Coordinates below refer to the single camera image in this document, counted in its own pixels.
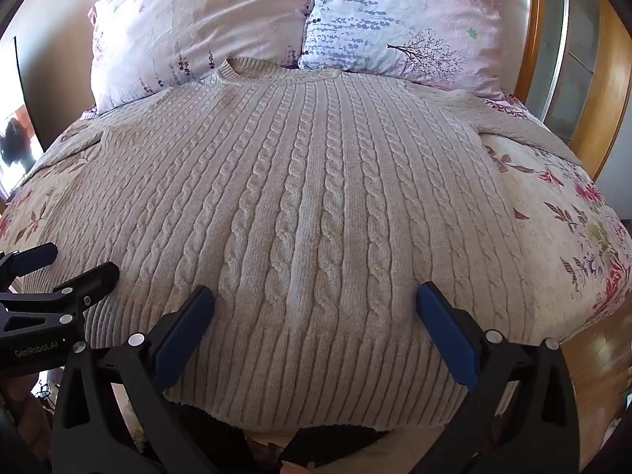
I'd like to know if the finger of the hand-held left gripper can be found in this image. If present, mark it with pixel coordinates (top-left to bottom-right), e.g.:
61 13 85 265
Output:
0 243 59 290
0 261 120 329

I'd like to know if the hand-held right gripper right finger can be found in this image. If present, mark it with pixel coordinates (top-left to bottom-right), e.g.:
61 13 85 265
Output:
416 281 579 474

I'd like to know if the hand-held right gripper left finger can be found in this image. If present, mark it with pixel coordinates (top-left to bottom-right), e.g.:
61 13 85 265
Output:
49 285 233 474

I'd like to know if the beige cable-knit sweater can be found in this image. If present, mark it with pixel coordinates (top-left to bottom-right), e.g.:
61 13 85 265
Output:
20 56 588 430

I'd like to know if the floral bed sheet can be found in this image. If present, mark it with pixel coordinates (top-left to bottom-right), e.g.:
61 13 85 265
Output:
0 94 632 337

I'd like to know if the pink lavender print pillow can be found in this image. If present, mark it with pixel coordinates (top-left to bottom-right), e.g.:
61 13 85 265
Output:
89 0 317 112

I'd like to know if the wooden wardrobe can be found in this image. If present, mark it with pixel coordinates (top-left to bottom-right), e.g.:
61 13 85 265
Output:
543 0 632 183

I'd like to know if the pale blue tree print pillow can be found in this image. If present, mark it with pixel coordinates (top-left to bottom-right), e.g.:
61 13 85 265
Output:
299 0 514 102

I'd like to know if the wooden headboard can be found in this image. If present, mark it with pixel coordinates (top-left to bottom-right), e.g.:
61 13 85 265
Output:
511 0 549 109

